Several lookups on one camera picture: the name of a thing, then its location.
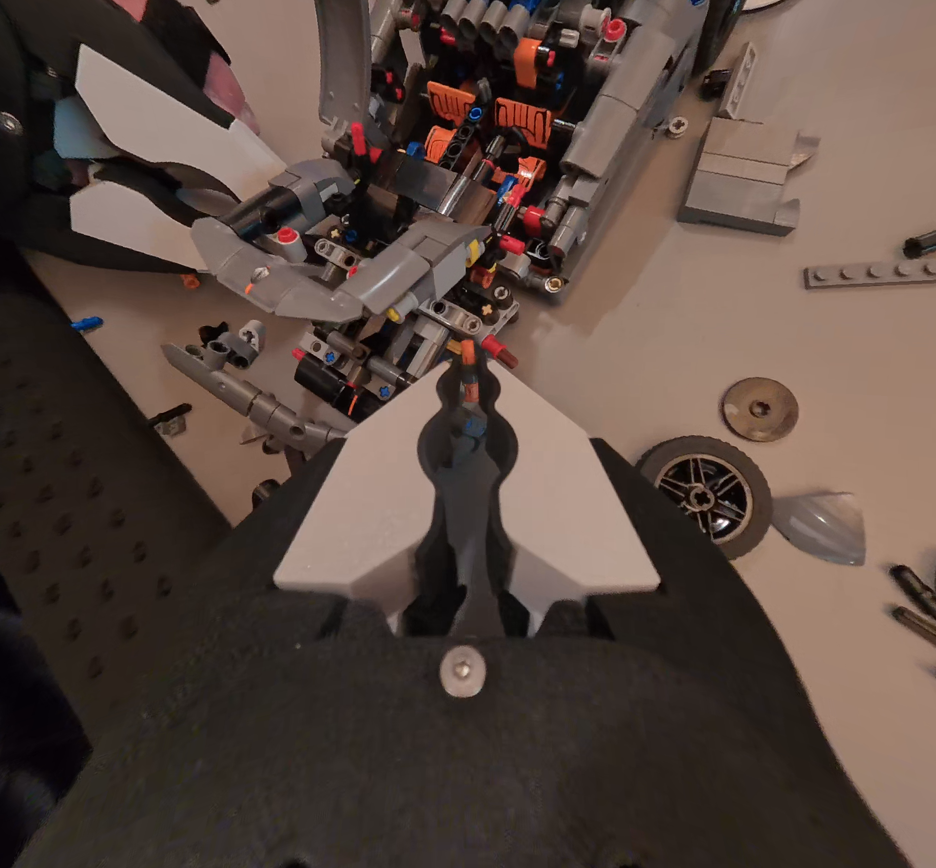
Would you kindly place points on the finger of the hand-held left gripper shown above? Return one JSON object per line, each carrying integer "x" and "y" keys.
{"x": 161, "y": 114}
{"x": 124, "y": 221}

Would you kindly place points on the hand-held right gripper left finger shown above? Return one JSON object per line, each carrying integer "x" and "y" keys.
{"x": 351, "y": 509}

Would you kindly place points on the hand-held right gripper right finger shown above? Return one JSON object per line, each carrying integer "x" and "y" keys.
{"x": 578, "y": 509}

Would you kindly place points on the orange lego axle piece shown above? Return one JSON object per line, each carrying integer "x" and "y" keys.
{"x": 469, "y": 370}

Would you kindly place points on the grey lego car model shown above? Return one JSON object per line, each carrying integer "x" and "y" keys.
{"x": 629, "y": 114}

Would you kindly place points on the blue lego pin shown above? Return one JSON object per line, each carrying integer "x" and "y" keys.
{"x": 88, "y": 323}

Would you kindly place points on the black lego pin connector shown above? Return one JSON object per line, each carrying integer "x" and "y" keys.
{"x": 210, "y": 334}

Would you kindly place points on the grey lego pin connector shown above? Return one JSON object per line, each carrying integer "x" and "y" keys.
{"x": 218, "y": 356}
{"x": 248, "y": 345}

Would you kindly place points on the black lego wheel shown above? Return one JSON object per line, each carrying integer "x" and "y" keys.
{"x": 757, "y": 509}

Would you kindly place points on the dark round lego disc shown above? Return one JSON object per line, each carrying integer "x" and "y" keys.
{"x": 775, "y": 411}

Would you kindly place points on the grey curved lego shell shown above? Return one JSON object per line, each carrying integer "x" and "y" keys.
{"x": 823, "y": 528}

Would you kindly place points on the black lego rod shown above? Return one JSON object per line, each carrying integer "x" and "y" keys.
{"x": 914, "y": 586}
{"x": 918, "y": 626}

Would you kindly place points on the grey lego panel assembly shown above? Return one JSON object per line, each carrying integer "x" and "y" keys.
{"x": 738, "y": 180}

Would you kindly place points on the long grey lego plate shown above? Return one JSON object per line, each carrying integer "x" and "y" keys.
{"x": 863, "y": 275}

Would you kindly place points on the black lego clip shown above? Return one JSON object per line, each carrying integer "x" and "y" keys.
{"x": 716, "y": 83}

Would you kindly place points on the light grey lego liftarm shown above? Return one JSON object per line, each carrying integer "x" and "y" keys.
{"x": 742, "y": 78}

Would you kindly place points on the black pin with grey clip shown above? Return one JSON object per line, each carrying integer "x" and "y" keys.
{"x": 172, "y": 418}

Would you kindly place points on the person's legs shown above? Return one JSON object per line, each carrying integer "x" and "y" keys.
{"x": 29, "y": 736}

